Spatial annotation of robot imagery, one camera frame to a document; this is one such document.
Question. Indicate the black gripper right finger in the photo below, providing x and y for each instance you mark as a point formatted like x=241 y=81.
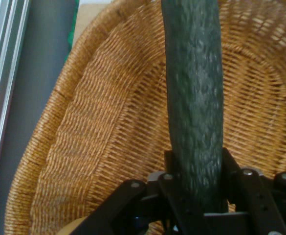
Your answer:
x=255 y=195

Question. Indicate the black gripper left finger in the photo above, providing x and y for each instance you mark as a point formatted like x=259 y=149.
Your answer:
x=172 y=195

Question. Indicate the dark green toy cucumber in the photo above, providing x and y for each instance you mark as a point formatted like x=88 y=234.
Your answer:
x=196 y=98

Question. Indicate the woven wicker basket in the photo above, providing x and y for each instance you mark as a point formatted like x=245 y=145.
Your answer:
x=96 y=122

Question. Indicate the green cloth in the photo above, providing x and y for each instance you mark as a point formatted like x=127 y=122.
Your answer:
x=72 y=29

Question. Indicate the aluminium frame profile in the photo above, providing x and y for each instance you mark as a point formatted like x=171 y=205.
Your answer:
x=1 y=61

